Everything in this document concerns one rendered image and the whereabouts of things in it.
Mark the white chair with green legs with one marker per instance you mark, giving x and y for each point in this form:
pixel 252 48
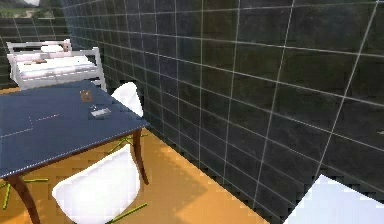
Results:
pixel 100 186
pixel 128 96

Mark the grey flat rectangular object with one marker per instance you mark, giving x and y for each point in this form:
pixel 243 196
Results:
pixel 100 112

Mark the white bed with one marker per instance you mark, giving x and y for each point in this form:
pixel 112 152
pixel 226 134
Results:
pixel 56 68

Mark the blue table with brown legs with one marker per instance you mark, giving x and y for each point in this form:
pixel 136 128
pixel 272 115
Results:
pixel 50 123

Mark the white pillow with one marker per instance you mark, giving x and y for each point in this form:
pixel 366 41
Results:
pixel 51 48

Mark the brown object on bed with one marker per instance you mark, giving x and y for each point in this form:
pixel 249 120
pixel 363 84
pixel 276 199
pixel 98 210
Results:
pixel 36 61

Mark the white furniture corner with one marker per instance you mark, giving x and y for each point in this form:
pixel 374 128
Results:
pixel 336 203

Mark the window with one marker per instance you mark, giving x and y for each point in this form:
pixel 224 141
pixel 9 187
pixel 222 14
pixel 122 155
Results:
pixel 26 8

